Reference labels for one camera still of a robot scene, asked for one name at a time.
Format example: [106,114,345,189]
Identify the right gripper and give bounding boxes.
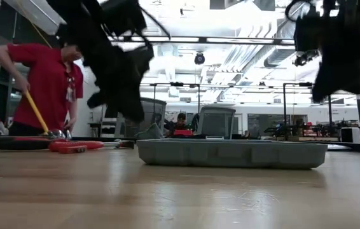
[312,18,360,103]

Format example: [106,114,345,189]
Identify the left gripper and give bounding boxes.
[81,41,155,123]

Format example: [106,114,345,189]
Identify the red bar tool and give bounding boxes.
[48,139,135,152]

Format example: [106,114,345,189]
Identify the small red block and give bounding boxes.
[58,145,88,155]

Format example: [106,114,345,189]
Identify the black red-tipped long tool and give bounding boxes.
[0,139,52,151]

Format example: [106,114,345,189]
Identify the grey plastic tool case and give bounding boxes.
[136,137,328,170]

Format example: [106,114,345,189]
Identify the black tool in case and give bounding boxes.
[294,14,322,53]

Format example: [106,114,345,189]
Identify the white box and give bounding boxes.
[340,126,360,143]

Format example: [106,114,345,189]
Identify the red storage rack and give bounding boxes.
[300,124,323,137]

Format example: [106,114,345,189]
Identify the black flat rectangular bar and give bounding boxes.
[327,143,352,151]

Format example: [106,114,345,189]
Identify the shiny metal object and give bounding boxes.
[41,128,73,141]

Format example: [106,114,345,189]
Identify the person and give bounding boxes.
[0,43,85,137]
[163,111,197,136]

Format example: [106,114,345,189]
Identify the red plastic object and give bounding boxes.
[173,128,194,138]

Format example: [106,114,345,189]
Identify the ceiling light strip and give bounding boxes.
[131,36,200,43]
[205,37,276,44]

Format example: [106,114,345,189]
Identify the black ceiling spotlight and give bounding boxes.
[194,52,206,66]

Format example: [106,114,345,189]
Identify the black ceiling camera cluster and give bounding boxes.
[293,50,320,67]

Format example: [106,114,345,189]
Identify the black stand frame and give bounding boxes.
[282,81,333,138]

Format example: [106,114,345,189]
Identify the yellow broom handle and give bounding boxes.
[24,90,50,134]

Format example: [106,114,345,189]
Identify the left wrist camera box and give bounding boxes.
[102,0,148,38]

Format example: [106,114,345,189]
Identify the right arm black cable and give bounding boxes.
[284,0,311,22]

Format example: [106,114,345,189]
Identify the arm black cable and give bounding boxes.
[284,0,311,22]
[141,6,171,42]

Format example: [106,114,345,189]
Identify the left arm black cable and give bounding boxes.
[141,6,171,42]

